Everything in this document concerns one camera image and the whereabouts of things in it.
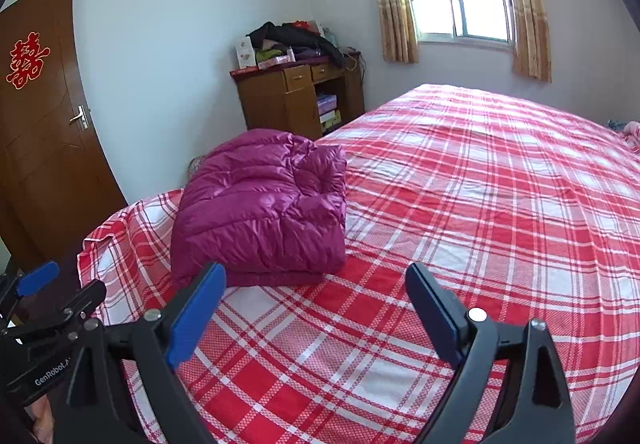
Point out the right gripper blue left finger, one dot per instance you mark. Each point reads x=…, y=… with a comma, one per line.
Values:
x=189, y=312

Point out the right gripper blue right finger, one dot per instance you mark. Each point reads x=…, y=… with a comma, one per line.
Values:
x=441, y=313

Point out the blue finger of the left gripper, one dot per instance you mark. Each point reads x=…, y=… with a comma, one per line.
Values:
x=40, y=277

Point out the magenta quilted down jacket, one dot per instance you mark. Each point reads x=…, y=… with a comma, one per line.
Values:
x=269, y=206

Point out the black clothes pile on desk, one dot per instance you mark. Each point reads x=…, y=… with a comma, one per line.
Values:
x=290, y=35

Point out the person's left hand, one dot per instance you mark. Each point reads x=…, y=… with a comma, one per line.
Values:
x=42, y=420

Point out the brown wooden door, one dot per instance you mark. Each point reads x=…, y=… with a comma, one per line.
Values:
x=56, y=184

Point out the red white plaid bed sheet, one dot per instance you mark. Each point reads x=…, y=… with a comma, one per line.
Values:
x=520, y=209

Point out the grey patterned bag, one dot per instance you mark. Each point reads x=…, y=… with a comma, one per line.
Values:
x=194, y=165

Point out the red double happiness decal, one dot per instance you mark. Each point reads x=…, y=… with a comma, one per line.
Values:
x=26, y=60

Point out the boxes on desk shelf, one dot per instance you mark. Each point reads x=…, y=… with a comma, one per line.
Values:
x=329, y=114

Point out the brown wooden desk cabinet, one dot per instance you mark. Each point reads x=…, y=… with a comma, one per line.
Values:
x=285, y=98

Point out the pink floral pillow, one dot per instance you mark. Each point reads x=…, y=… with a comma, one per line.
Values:
x=628, y=131

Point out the beige curtain right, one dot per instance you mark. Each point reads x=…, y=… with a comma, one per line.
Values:
x=532, y=50

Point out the white box on desk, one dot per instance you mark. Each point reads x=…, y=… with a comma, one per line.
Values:
x=245, y=54

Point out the silver door handle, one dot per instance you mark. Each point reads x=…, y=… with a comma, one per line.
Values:
x=81, y=117

